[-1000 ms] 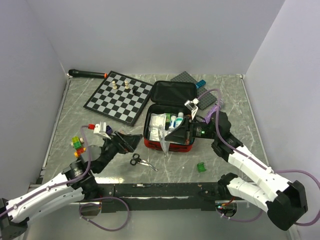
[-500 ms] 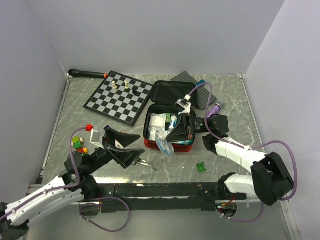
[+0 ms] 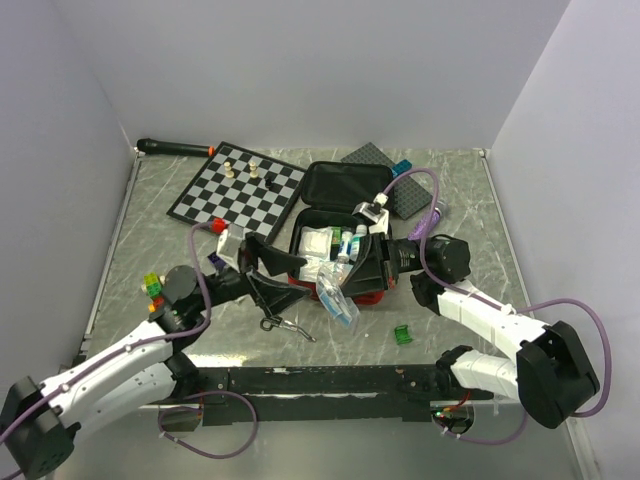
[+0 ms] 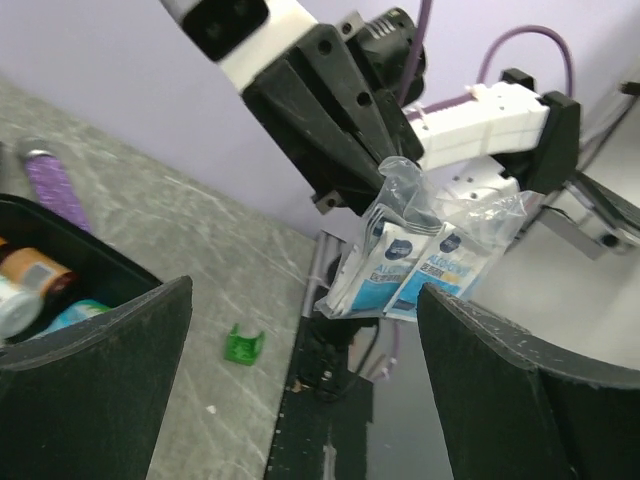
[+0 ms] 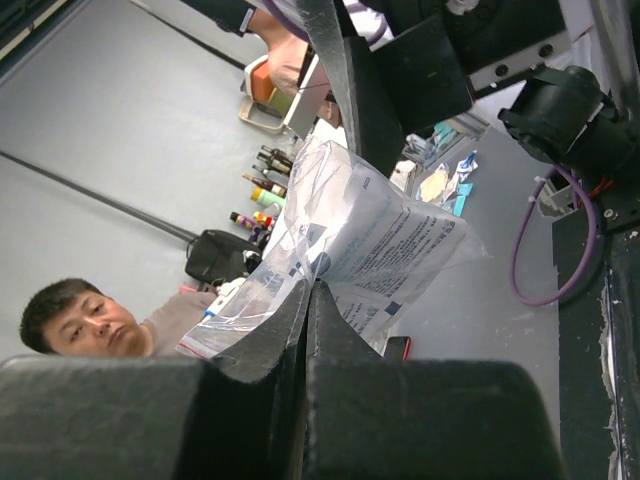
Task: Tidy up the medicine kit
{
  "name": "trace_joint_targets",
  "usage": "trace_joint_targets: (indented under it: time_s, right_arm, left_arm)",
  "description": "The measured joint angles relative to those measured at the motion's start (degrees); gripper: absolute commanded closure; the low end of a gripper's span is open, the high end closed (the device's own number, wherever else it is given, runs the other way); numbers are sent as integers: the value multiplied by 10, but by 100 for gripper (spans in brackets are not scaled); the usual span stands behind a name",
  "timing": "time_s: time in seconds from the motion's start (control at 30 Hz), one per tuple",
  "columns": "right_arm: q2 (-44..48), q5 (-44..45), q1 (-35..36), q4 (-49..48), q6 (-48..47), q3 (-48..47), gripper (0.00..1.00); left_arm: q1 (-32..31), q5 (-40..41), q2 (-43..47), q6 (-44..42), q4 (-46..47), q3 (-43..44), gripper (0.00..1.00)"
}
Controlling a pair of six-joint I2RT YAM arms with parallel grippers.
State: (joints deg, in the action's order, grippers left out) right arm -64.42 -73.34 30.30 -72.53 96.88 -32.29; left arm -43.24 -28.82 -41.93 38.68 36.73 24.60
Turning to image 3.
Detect black microphone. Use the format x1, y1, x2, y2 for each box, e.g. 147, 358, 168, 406
136, 138, 215, 157

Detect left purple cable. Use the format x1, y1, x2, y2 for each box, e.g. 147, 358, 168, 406
0, 221, 259, 476

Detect white chess piece left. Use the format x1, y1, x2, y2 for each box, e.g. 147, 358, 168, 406
224, 162, 235, 179

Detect red yellow toy block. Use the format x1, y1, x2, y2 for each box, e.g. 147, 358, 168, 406
148, 296, 164, 313

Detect green yellow toy block car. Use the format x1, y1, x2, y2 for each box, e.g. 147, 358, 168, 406
141, 272, 163, 298

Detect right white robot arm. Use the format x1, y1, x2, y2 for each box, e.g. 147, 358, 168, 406
343, 234, 611, 429

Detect white medicine bottle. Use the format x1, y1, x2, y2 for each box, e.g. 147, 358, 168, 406
349, 224, 368, 262

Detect purple cable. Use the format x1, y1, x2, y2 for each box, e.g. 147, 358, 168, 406
0, 221, 259, 476
381, 168, 613, 447

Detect black handled scissors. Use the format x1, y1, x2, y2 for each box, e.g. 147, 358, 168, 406
259, 316, 316, 343

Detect purple toy block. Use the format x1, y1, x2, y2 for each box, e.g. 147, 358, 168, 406
208, 253, 220, 266

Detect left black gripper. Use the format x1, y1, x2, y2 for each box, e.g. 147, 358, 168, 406
194, 232, 313, 316

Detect black mounting rail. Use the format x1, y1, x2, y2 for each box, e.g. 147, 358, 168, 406
157, 364, 493, 426

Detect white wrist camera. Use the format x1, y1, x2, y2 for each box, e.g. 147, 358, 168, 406
215, 224, 245, 272
352, 192, 390, 235

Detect white blue mask packet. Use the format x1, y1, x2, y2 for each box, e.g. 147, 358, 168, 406
296, 227, 333, 270

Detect white chess piece right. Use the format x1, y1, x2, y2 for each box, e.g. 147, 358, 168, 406
249, 161, 260, 180

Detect white chess piece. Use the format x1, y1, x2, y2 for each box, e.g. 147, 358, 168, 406
249, 161, 260, 180
224, 162, 235, 179

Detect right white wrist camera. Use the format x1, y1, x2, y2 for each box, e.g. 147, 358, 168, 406
352, 192, 390, 235

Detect black white chessboard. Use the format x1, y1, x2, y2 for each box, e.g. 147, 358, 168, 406
167, 142, 306, 243

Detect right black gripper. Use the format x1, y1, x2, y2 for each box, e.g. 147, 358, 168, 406
338, 232, 435, 299

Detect blue cotton swab bag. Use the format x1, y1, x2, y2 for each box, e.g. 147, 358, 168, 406
316, 282, 360, 332

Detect small green box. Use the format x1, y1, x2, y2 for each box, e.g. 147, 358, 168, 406
331, 226, 342, 245

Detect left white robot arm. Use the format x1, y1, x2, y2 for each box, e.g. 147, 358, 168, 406
1, 232, 310, 479

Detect purple tube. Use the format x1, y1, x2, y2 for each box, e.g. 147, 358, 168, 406
407, 202, 448, 240

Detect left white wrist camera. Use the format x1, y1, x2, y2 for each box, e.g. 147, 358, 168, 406
215, 224, 245, 272

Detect clear zip bag gauze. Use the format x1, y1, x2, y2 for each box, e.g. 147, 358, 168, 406
316, 261, 354, 299

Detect green plastic clip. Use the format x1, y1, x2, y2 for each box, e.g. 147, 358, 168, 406
393, 325, 413, 345

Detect red black medicine bag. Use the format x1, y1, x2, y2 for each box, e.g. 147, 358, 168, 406
289, 161, 392, 306

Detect blue lego brick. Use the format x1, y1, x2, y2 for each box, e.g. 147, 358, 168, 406
391, 159, 412, 178

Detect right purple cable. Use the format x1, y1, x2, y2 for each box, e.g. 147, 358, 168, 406
381, 168, 613, 447

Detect grey lego baseplate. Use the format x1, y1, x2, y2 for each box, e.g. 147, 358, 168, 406
341, 142, 432, 220

